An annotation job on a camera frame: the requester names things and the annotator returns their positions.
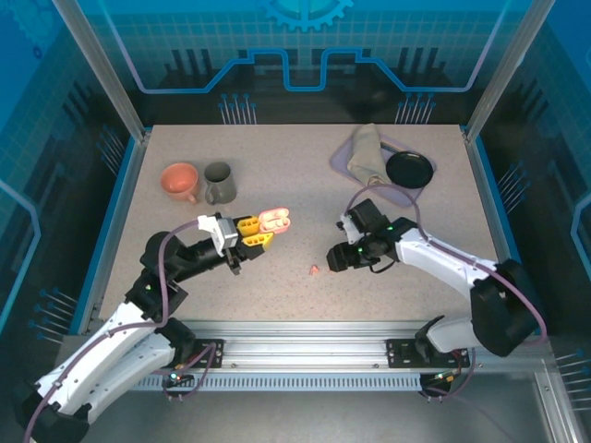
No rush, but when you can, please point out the pink soft toy piece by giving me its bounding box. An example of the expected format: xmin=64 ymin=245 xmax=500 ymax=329
xmin=258 ymin=208 xmax=293 ymax=241

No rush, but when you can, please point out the grey ceramic mug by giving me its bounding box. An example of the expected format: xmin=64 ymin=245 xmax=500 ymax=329
xmin=203 ymin=161 xmax=238 ymax=206

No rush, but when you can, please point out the orange ceramic mug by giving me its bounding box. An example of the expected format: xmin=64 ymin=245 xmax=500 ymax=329
xmin=159 ymin=162 xmax=200 ymax=204

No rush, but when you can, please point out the black round plate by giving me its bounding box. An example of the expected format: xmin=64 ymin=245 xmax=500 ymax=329
xmin=385 ymin=150 xmax=436 ymax=190

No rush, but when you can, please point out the lavender plastic tray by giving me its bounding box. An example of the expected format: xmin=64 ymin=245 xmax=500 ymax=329
xmin=329 ymin=133 xmax=439 ymax=208

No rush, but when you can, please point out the beige folded cloth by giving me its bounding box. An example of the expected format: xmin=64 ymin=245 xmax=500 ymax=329
xmin=346 ymin=123 xmax=389 ymax=184

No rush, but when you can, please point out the small circuit board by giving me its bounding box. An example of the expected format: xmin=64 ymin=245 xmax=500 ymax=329
xmin=420 ymin=368 xmax=464 ymax=388
xmin=162 ymin=370 xmax=196 ymax=388

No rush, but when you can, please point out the aluminium floor strut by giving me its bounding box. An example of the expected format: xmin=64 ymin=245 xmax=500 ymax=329
xmin=534 ymin=368 xmax=583 ymax=443

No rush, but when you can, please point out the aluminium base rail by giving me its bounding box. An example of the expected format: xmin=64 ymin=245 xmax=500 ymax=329
xmin=175 ymin=319 xmax=555 ymax=374

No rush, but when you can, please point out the aluminium table side rail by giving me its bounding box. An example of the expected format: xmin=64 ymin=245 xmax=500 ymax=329
xmin=463 ymin=128 xmax=546 ymax=336
xmin=76 ymin=131 xmax=151 ymax=336

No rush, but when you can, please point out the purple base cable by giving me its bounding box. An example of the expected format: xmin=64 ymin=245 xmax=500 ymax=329
xmin=150 ymin=341 xmax=219 ymax=403
xmin=422 ymin=345 xmax=481 ymax=403

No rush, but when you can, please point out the slotted grey cable duct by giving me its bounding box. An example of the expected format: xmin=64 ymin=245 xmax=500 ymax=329
xmin=99 ymin=374 xmax=428 ymax=392

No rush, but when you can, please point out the aluminium frame post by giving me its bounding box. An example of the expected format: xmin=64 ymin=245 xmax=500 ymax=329
xmin=463 ymin=0 xmax=551 ymax=142
xmin=51 ymin=0 xmax=151 ymax=142

